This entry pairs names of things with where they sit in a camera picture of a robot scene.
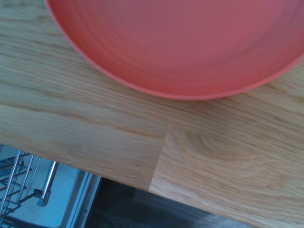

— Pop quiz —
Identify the coral red round plate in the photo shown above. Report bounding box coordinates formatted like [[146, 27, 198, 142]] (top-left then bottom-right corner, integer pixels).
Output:
[[44, 0, 304, 102]]

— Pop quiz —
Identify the grey wire dishwasher rack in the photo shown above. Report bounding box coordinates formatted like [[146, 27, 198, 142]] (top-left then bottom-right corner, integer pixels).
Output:
[[0, 144, 59, 223]]

